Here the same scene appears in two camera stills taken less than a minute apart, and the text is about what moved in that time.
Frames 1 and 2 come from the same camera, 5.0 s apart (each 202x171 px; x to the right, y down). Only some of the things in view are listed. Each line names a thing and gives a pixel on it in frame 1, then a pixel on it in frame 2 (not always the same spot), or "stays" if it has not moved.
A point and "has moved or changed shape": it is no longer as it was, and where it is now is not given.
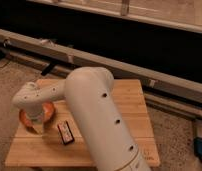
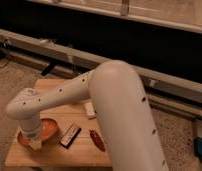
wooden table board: x=46 y=149 stays
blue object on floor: x=200 y=147 stays
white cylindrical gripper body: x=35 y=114 to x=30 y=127
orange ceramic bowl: x=49 y=113 has moved or changed shape
